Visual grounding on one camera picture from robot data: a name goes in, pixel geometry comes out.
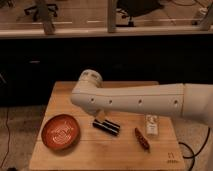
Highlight orange ceramic bowl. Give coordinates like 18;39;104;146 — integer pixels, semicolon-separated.
41;114;80;150

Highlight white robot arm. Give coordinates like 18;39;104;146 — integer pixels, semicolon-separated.
71;69;213;128

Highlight black striped box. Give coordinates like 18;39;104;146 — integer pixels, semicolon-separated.
92;119;120;136

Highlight small white bottle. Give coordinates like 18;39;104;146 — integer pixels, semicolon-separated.
146;115;158;136

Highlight black office chair right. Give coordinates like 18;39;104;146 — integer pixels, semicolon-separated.
116;0;163;27

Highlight black office chair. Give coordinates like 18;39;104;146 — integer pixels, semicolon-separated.
24;3;58;22
116;0;163;27

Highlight black office chair left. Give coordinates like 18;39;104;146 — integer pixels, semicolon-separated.
24;3;58;22

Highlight black cable on floor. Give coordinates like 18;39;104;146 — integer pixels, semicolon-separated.
0;106;11;169

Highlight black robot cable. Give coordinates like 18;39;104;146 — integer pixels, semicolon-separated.
178;126;212;171

